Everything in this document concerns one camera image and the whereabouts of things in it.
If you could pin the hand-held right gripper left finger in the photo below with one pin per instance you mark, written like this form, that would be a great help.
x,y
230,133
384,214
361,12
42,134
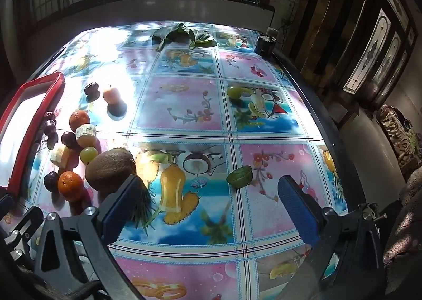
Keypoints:
x,y
115,217

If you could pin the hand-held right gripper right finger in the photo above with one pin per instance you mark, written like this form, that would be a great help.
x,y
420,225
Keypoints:
x,y
296,211

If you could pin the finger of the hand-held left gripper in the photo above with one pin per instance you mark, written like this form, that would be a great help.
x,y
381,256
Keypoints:
x,y
23,224

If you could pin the brown kiwi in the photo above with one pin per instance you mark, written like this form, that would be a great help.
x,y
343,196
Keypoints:
x,y
108,168

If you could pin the orange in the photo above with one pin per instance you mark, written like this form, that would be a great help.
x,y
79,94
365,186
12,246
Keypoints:
x,y
78,120
70,185

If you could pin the green grape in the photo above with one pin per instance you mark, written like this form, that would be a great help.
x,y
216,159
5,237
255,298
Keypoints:
x,y
88,155

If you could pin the red rimmed tray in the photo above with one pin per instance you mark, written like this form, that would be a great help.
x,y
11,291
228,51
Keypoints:
x,y
52,92

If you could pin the dark purple plum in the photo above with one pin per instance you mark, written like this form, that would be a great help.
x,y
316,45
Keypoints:
x,y
69,140
51,181

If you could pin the pale yellow fruit piece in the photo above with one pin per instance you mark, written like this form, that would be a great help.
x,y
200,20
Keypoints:
x,y
61,156

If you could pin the grey fuzzy cloth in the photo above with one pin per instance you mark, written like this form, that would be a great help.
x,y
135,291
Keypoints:
x,y
405,221

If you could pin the pink apple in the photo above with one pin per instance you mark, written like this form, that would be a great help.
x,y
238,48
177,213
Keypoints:
x,y
112,95

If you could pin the patterned sofa cover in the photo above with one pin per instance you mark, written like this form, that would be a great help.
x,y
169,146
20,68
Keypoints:
x,y
400,138

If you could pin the fruit printed tablecloth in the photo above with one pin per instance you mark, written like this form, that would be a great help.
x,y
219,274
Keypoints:
x,y
184,102

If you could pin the black container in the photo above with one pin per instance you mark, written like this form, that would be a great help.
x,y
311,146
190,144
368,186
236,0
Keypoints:
x,y
265,44

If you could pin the stained glass door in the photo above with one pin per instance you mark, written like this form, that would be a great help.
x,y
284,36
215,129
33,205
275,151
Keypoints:
x,y
379,42

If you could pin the large green leaf sprig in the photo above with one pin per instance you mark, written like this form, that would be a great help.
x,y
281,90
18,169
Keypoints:
x,y
176,33

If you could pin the small green leaf sprig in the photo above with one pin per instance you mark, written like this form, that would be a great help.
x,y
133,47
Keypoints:
x,y
202,39

